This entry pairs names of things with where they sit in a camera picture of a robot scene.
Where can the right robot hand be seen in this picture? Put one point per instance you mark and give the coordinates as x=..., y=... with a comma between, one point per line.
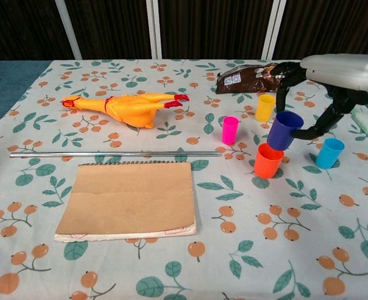
x=343, y=72

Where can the light blue plastic cup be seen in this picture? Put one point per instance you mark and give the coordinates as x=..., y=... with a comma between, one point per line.
x=328, y=156

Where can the yellow plastic cup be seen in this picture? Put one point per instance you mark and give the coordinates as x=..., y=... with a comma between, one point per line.
x=264, y=109

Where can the dark blue plastic cup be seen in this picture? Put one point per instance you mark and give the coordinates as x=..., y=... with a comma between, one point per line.
x=281, y=134

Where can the pink plastic cup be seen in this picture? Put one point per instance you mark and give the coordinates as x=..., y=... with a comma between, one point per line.
x=229, y=132

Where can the green scrubbing brush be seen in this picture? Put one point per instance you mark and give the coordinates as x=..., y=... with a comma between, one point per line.
x=367, y=123

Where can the brown snack bag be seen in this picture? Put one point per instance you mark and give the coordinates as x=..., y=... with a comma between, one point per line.
x=246, y=82

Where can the orange plastic cup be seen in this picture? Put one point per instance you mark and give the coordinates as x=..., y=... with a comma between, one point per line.
x=265, y=165

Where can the floral print tablecloth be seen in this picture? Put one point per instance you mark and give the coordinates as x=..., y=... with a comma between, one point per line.
x=234, y=203

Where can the yellow rubber chicken toy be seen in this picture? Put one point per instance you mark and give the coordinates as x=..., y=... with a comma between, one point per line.
x=130, y=109

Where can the silver metal rod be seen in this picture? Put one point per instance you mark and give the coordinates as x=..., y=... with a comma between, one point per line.
x=109, y=153

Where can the brown spiral notebook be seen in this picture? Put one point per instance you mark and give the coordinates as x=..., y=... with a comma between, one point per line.
x=127, y=200

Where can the teal table cover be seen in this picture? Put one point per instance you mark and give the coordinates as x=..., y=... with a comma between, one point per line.
x=2, y=81

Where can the white frame post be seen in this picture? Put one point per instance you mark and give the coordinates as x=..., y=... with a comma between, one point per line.
x=154, y=28
x=273, y=28
x=68, y=28

